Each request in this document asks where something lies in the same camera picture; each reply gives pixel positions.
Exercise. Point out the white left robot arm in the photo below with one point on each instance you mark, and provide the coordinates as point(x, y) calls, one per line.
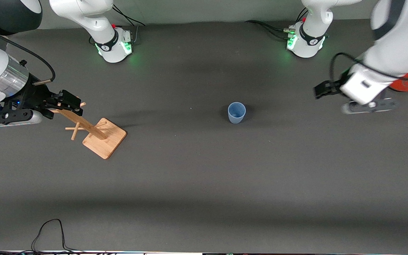
point(398, 42)

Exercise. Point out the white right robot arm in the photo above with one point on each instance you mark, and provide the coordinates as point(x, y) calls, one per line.
point(83, 14)

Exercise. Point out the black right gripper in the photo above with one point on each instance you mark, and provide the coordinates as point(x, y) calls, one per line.
point(34, 95)

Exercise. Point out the light blue plastic cup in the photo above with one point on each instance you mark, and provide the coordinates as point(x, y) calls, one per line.
point(236, 113)

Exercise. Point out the wooden cup rack stand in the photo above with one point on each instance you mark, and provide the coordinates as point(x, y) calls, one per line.
point(105, 140)

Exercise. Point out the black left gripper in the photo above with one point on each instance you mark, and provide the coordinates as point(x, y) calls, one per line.
point(331, 87)

